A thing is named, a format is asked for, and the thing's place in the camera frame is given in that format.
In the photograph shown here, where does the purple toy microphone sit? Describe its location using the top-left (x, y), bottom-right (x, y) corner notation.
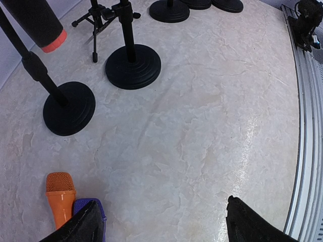
top-left (73, 198), bottom-right (107, 241)

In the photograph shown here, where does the short black microphone stand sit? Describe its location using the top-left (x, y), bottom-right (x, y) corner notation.
top-left (181, 0), bottom-right (211, 10)

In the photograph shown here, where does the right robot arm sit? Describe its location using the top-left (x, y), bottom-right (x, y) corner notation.
top-left (293, 1), bottom-right (322, 52)

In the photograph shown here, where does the black tripod microphone stand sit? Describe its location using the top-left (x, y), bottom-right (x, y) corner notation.
top-left (71, 0), bottom-right (116, 63)

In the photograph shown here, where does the orange toy microphone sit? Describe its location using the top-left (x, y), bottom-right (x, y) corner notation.
top-left (45, 172), bottom-right (76, 230)

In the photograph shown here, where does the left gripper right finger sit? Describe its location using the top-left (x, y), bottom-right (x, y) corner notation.
top-left (226, 196), bottom-right (295, 242)

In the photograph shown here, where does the black wireless microphone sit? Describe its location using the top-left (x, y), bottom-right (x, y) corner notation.
top-left (1, 0), bottom-right (67, 53)

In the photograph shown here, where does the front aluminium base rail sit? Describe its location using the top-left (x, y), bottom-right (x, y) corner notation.
top-left (280, 4), bottom-right (323, 242)

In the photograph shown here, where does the black stand under pink microphone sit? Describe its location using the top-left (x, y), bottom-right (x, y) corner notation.
top-left (102, 1), bottom-right (162, 90)

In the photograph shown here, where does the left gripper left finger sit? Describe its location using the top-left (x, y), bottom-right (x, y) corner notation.
top-left (42, 202), bottom-right (96, 242)

